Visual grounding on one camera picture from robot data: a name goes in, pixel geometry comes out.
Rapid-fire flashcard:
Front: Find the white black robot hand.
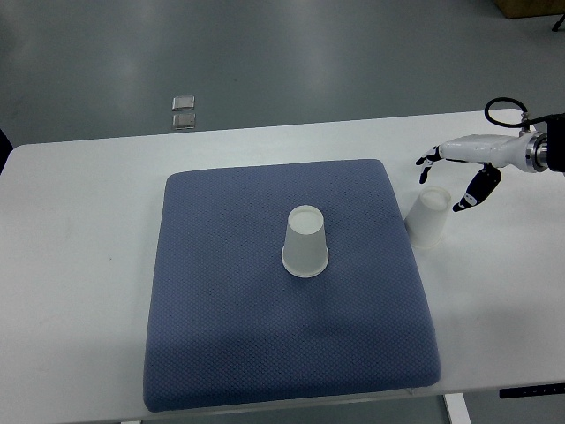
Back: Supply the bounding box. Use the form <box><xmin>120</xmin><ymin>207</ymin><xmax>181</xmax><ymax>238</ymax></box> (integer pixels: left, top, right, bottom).
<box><xmin>416</xmin><ymin>132</ymin><xmax>549</xmax><ymax>212</ymax></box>

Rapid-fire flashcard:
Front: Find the white paper cup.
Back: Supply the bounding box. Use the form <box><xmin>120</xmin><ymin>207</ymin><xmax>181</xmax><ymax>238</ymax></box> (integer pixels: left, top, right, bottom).
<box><xmin>282</xmin><ymin>205</ymin><xmax>329</xmax><ymax>278</ymax></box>
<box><xmin>404</xmin><ymin>186</ymin><xmax>451</xmax><ymax>248</ymax></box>

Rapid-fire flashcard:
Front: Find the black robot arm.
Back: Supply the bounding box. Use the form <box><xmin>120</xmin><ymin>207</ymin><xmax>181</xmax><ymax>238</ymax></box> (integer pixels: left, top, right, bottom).
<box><xmin>546</xmin><ymin>114</ymin><xmax>565</xmax><ymax>173</ymax></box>

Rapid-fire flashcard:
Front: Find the black tripod leg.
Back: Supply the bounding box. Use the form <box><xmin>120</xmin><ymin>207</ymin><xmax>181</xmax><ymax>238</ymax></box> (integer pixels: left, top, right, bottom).
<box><xmin>552</xmin><ymin>15</ymin><xmax>565</xmax><ymax>32</ymax></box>

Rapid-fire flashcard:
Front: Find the brown cardboard box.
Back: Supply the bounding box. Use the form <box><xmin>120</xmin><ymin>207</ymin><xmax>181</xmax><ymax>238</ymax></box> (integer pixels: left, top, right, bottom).
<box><xmin>493</xmin><ymin>0</ymin><xmax>564</xmax><ymax>19</ymax></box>

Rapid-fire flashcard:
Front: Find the black table control panel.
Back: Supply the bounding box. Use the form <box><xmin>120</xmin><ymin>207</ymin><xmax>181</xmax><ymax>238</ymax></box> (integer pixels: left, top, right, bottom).
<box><xmin>499</xmin><ymin>382</ymin><xmax>565</xmax><ymax>399</ymax></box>

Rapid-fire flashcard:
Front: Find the white paper cup on mat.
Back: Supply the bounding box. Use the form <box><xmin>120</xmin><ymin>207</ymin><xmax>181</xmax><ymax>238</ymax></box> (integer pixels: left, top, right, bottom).
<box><xmin>282</xmin><ymin>205</ymin><xmax>329</xmax><ymax>278</ymax></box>

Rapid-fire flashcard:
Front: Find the white table leg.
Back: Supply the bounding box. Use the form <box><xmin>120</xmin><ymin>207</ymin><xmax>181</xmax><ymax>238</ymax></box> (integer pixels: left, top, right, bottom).
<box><xmin>443</xmin><ymin>393</ymin><xmax>471</xmax><ymax>424</ymax></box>

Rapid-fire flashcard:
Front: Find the lower metal floor plate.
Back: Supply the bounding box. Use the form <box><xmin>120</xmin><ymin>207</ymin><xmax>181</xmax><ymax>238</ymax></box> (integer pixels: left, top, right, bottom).
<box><xmin>172</xmin><ymin>113</ymin><xmax>196</xmax><ymax>131</ymax></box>

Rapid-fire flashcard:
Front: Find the metal floor plate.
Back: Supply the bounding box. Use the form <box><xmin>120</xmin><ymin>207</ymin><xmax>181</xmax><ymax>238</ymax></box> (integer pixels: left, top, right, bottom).
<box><xmin>172</xmin><ymin>95</ymin><xmax>195</xmax><ymax>110</ymax></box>
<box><xmin>172</xmin><ymin>113</ymin><xmax>196</xmax><ymax>131</ymax></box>

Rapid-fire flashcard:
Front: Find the upper metal floor plate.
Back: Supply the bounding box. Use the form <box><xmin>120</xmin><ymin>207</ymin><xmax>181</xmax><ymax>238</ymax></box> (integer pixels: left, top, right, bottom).
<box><xmin>172</xmin><ymin>95</ymin><xmax>195</xmax><ymax>110</ymax></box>

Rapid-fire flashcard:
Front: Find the blue textured cushion mat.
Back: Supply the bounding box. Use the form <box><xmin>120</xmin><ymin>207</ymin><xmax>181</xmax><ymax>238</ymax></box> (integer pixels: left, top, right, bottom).
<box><xmin>143</xmin><ymin>159</ymin><xmax>441</xmax><ymax>412</ymax></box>

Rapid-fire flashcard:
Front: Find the black white object left edge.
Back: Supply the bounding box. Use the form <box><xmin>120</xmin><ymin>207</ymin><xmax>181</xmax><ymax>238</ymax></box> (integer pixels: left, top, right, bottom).
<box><xmin>0</xmin><ymin>130</ymin><xmax>13</xmax><ymax>172</ymax></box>

